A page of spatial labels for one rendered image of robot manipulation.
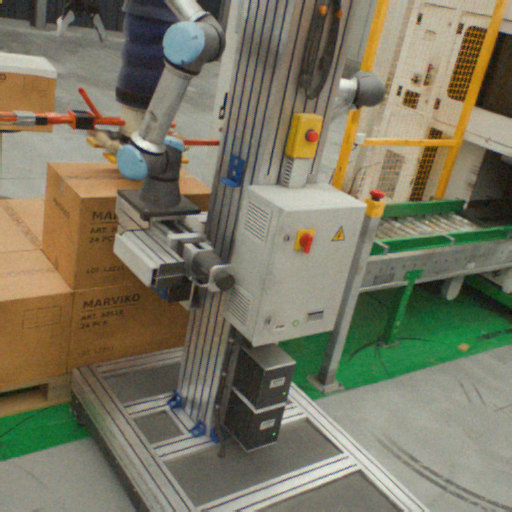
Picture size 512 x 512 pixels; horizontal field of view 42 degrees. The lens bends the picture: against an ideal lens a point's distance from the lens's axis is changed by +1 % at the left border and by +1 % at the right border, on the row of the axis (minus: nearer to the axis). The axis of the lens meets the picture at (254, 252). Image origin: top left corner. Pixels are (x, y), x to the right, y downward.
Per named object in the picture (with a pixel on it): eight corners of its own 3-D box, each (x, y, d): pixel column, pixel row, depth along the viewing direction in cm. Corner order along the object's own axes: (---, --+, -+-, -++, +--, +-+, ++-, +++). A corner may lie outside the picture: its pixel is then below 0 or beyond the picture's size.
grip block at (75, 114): (86, 124, 265) (88, 109, 263) (95, 131, 258) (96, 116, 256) (65, 123, 261) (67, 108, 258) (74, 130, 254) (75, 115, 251)
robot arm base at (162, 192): (188, 206, 234) (192, 179, 230) (149, 208, 225) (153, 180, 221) (167, 190, 245) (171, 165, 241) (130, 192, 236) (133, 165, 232)
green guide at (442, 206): (450, 205, 476) (454, 194, 473) (462, 211, 469) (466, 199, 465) (275, 218, 382) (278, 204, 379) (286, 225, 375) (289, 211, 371)
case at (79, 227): (163, 239, 327) (174, 162, 311) (202, 276, 298) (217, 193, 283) (41, 248, 293) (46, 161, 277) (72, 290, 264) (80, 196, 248)
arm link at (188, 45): (161, 182, 225) (228, 35, 199) (133, 190, 212) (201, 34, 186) (135, 162, 228) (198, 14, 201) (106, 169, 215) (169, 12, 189)
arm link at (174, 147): (186, 175, 234) (192, 137, 229) (164, 181, 223) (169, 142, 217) (159, 165, 238) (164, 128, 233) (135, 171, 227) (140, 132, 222)
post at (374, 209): (325, 377, 341) (375, 197, 302) (333, 385, 337) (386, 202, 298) (315, 380, 337) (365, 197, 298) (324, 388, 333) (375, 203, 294)
